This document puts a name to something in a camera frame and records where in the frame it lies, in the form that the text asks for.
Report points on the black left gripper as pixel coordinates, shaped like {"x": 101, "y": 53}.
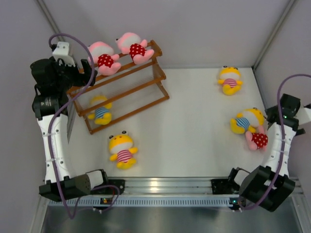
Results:
{"x": 81, "y": 79}

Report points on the pink plush red dotted dress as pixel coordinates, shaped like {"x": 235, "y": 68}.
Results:
{"x": 132, "y": 44}

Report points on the yellow plush pink stripes front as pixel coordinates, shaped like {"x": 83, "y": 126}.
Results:
{"x": 122, "y": 150}

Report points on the yellow plush pink striped shirt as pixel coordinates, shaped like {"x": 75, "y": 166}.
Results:
{"x": 230, "y": 80}

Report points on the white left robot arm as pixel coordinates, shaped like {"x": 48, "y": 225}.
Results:
{"x": 54, "y": 77}

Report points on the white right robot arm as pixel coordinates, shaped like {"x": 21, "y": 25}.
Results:
{"x": 272, "y": 133}

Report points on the yellow plush blue stripes shelf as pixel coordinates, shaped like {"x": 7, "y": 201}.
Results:
{"x": 101, "y": 115}

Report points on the brown wooden toy shelf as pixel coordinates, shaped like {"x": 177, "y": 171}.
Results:
{"x": 133, "y": 89}

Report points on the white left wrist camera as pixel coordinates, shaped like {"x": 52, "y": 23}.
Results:
{"x": 63, "y": 51}

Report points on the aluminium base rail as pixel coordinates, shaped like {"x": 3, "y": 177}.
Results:
{"x": 159, "y": 192}

